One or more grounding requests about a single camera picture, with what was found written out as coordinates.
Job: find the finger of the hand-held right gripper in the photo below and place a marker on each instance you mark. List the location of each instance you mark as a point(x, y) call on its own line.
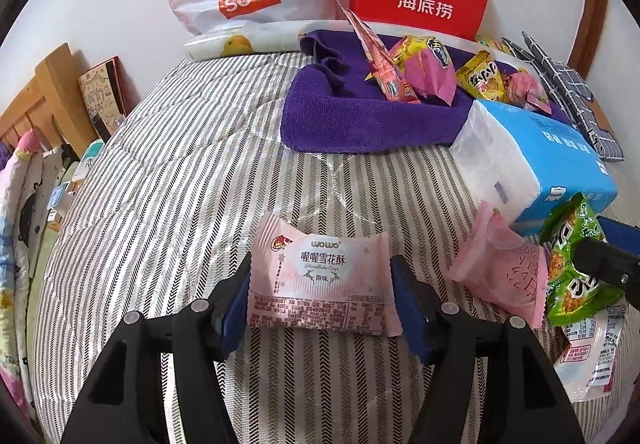
point(622, 230)
point(607, 266)

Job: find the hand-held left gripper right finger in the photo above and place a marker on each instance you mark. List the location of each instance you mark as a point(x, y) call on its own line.
point(412, 304)

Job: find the white red snack packet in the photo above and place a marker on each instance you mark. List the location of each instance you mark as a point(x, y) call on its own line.
point(590, 359)

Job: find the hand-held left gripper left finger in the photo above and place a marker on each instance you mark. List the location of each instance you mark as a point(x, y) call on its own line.
point(235, 319)

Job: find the purple towel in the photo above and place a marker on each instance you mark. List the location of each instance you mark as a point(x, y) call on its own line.
point(350, 123)

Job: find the yellow drink packet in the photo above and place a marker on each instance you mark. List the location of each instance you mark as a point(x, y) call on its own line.
point(487, 43)

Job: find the small pink candy packet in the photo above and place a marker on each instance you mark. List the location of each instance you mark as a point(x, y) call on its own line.
point(525, 86)

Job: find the long red pink snack packet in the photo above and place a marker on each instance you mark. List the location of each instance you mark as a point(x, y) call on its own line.
point(385, 68)

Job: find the white fruit print roll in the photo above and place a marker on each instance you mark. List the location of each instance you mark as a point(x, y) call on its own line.
point(235, 43)

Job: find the pastel cartoon print pillow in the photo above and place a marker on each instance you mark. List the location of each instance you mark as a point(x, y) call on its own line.
point(25, 224)

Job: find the teal white tube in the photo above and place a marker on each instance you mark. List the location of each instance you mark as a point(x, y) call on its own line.
point(90, 156)

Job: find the grey checkered star cloth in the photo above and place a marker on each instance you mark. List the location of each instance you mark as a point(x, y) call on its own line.
point(575, 83)

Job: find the blue tissue pack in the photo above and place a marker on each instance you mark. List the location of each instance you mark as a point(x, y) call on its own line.
point(540, 158)

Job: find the pale pink snack packet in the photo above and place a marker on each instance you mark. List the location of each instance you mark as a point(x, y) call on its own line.
point(505, 274)

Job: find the wooden headboard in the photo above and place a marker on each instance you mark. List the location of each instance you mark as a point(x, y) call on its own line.
point(45, 93)

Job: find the green snack packet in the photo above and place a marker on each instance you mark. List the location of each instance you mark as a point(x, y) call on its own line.
point(565, 274)

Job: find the small blue white box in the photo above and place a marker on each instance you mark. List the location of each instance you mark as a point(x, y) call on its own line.
point(60, 201)

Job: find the grey striped bed cover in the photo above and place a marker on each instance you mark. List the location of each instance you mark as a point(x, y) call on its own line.
point(175, 173)

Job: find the brown book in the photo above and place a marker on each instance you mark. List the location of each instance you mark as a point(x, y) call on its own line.
point(102, 93)

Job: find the pink white snack packet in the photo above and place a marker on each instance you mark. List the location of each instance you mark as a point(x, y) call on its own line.
point(320, 274)

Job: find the yellow pink snack packet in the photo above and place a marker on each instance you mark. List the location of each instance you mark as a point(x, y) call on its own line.
point(425, 51)

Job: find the brown wooden door frame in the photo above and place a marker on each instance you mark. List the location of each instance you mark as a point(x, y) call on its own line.
point(590, 13)

